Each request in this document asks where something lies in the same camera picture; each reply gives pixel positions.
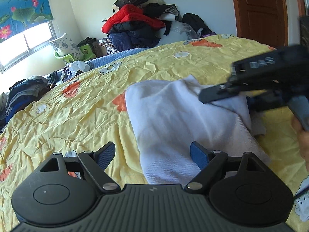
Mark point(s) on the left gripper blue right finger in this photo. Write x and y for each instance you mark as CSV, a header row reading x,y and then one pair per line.
x,y
200,155

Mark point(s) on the dark navy jacket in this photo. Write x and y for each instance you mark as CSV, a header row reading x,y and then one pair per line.
x,y
134,34

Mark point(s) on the blue knitted blanket edge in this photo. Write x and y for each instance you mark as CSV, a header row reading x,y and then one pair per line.
x,y
116,56

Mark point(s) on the brown wooden door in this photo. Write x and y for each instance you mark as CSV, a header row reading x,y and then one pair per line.
x,y
265,21

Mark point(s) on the person's right hand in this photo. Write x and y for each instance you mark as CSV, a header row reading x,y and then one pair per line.
x,y
303,140

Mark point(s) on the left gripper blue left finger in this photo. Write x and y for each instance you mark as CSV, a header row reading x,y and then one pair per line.
x,y
104,156

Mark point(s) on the yellow carrot-print bedspread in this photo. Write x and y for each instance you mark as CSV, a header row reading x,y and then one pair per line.
x,y
89,110

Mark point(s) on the green plastic stool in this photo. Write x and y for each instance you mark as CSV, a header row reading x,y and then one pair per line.
x,y
84,54

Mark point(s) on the bright bedroom window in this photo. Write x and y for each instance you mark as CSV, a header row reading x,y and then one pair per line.
x,y
22,45

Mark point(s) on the white blue plastic bag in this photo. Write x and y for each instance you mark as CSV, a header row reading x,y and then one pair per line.
x,y
71,70

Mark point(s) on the black bag by wall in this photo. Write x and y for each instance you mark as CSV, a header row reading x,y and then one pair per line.
x,y
198,25

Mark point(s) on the black garments atop pile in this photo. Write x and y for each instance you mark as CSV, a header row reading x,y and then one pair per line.
x,y
153,8

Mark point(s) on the stack of dark folded clothes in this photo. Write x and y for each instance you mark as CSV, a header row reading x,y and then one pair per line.
x,y
21,94

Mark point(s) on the floral white pillow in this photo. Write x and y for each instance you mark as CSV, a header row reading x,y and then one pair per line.
x,y
64,45

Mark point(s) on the lotus-print window blind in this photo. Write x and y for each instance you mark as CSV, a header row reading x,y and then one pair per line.
x,y
20,15

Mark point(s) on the red puffer jacket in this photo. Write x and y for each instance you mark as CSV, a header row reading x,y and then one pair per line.
x,y
130,13

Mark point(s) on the light lavender lace-trimmed top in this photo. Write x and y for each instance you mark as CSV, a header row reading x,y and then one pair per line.
x,y
167,116

